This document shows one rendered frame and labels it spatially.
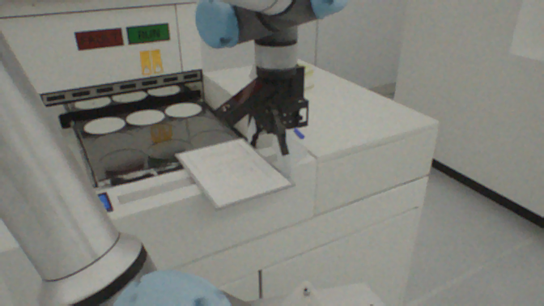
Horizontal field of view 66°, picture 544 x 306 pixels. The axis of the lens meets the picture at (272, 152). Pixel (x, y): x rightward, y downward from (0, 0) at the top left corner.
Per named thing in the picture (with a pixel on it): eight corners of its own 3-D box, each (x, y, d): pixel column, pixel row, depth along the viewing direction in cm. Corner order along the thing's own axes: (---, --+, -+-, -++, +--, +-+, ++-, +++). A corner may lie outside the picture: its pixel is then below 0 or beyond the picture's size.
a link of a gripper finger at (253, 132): (271, 145, 91) (285, 122, 83) (247, 151, 88) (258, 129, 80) (265, 133, 92) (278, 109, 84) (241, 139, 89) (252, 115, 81)
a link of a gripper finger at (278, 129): (293, 152, 74) (278, 105, 74) (286, 155, 73) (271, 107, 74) (282, 157, 78) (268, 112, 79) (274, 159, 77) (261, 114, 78)
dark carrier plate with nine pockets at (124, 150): (76, 123, 113) (75, 121, 113) (197, 100, 128) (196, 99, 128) (98, 182, 87) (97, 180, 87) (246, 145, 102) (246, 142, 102)
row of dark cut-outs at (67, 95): (44, 104, 112) (41, 95, 111) (199, 78, 131) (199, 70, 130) (44, 104, 111) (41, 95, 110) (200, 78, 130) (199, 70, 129)
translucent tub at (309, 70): (276, 91, 115) (276, 66, 112) (294, 84, 120) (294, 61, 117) (297, 97, 111) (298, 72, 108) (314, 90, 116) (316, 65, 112)
